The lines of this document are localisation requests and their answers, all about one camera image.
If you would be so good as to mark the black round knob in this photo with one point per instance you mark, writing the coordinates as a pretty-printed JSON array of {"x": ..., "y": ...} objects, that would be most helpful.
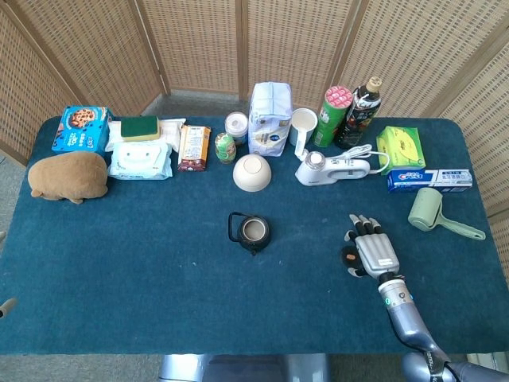
[{"x": 349, "y": 254}]

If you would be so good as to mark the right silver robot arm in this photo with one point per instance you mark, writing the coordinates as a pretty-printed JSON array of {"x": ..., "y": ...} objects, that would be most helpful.
[{"x": 405, "y": 318}]

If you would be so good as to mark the yellow green tissue box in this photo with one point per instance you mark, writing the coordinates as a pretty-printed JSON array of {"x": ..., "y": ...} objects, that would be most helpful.
[{"x": 401, "y": 147}]

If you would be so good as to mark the green lint roller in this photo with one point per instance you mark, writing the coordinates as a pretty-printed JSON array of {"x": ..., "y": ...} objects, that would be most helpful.
[{"x": 426, "y": 209}]

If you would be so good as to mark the white handheld appliance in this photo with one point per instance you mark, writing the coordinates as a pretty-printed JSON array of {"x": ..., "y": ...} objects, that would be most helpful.
[{"x": 330, "y": 171}]

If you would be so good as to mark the blue white toothpaste box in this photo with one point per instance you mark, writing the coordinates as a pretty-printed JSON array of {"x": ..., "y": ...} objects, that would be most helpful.
[{"x": 429, "y": 180}]

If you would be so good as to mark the green chips can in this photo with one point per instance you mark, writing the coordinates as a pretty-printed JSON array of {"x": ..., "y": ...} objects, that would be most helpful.
[{"x": 332, "y": 117}]

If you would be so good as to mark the white wet wipes pack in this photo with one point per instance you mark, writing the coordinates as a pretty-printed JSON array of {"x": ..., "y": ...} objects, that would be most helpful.
[{"x": 139, "y": 161}]

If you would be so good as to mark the dark tea bottle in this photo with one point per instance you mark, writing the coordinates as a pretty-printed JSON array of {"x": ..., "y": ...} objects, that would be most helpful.
[{"x": 358, "y": 119}]

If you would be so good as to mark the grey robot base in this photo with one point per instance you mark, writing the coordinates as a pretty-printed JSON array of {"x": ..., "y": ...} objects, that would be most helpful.
[{"x": 238, "y": 368}]

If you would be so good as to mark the brown plush toy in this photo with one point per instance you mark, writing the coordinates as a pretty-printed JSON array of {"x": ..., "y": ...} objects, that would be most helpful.
[{"x": 67, "y": 175}]

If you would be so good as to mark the wicker folding screen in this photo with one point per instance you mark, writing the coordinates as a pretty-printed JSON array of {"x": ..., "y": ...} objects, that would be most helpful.
[{"x": 199, "y": 40}]

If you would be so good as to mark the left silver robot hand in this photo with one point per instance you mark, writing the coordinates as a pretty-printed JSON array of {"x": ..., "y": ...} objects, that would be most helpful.
[{"x": 7, "y": 308}]

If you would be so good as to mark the beige upturned bowl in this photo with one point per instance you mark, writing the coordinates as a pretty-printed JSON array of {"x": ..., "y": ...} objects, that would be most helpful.
[{"x": 252, "y": 173}]

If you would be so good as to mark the teal felt table cloth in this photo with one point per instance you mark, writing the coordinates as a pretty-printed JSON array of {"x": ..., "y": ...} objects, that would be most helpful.
[{"x": 159, "y": 278}]

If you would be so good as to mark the blue cookie box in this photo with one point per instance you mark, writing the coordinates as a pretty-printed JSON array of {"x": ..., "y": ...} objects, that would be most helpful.
[{"x": 79, "y": 129}]

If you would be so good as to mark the small green bottle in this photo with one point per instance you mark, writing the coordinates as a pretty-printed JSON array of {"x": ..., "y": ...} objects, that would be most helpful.
[{"x": 225, "y": 148}]

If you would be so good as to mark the white flour bag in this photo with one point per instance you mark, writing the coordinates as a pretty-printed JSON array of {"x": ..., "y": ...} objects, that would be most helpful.
[{"x": 269, "y": 119}]

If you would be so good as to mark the black teapot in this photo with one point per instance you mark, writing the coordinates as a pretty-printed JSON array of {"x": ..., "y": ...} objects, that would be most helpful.
[{"x": 251, "y": 231}]

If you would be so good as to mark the white lidded jar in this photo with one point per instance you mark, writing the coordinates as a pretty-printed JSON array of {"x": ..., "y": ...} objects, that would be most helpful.
[{"x": 236, "y": 126}]

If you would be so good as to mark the green yellow sponge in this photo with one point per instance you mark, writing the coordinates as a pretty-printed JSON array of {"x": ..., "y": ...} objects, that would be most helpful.
[{"x": 140, "y": 128}]

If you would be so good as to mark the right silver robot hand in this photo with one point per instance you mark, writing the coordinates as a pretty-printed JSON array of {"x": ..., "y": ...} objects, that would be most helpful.
[{"x": 378, "y": 250}]

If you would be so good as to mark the brown white snack box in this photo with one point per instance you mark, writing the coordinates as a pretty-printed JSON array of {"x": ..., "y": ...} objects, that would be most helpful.
[{"x": 194, "y": 148}]

